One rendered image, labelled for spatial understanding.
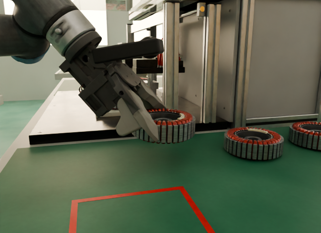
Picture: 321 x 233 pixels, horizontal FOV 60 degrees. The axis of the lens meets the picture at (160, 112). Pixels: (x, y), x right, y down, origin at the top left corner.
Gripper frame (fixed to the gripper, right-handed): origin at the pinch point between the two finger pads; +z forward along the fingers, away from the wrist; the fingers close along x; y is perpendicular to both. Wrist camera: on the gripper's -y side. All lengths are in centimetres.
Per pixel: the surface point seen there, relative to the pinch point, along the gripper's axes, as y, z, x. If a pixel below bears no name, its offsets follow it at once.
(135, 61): 4.1, -14.9, -31.6
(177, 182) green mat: 2.4, 7.0, 7.6
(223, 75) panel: -12.1, 3.4, -26.9
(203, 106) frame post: -3.9, 5.5, -21.5
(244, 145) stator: -7.8, 12.5, -2.8
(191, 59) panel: -6.6, -4.6, -48.8
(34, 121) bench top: 36.1, -20.9, -23.2
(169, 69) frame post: -4.0, -7.0, -17.2
